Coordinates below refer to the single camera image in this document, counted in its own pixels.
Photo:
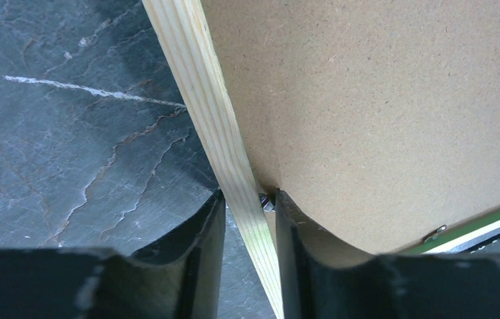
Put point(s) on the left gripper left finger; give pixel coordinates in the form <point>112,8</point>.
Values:
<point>176,276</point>

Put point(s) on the light wooden picture frame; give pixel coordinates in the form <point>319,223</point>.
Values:
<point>184,35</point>

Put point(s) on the brown frame backing board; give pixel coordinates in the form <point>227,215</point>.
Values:
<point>380,119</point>

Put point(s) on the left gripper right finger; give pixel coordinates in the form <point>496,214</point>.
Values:
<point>325,277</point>

